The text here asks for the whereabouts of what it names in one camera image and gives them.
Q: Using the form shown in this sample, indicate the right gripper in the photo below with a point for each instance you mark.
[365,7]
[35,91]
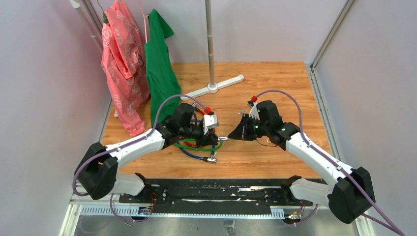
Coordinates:
[242,130]

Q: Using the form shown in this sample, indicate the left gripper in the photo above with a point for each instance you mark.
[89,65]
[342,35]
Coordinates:
[208,139]

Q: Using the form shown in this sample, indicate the blue cable lock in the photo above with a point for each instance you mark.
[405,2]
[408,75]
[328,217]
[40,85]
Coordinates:
[194,156]

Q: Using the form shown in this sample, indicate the green cable lock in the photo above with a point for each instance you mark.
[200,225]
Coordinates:
[195,148]

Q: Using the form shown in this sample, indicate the red cable lock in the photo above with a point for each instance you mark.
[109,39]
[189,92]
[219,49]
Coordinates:
[197,114]

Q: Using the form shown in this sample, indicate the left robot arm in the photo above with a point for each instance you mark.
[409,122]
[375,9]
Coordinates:
[98,172]

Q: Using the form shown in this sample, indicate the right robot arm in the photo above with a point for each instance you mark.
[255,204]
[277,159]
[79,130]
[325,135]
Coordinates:
[346,191]

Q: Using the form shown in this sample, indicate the white clothes rack stand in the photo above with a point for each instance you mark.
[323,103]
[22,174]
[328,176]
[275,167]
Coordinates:
[213,86]

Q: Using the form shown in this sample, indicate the green t-shirt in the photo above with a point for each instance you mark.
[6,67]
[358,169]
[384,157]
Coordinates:
[161,78]

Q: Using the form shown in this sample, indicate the pink patterned garment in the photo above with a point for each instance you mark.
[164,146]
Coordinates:
[124,63]

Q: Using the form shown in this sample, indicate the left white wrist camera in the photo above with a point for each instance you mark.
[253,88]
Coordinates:
[210,120]

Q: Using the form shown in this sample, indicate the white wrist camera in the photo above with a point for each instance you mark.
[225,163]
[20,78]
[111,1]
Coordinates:
[210,120]
[252,103]

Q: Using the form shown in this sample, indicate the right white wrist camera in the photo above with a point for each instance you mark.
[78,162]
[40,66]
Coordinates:
[252,103]

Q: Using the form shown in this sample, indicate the aluminium frame rail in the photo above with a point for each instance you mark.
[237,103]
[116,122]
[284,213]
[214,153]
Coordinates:
[105,217]

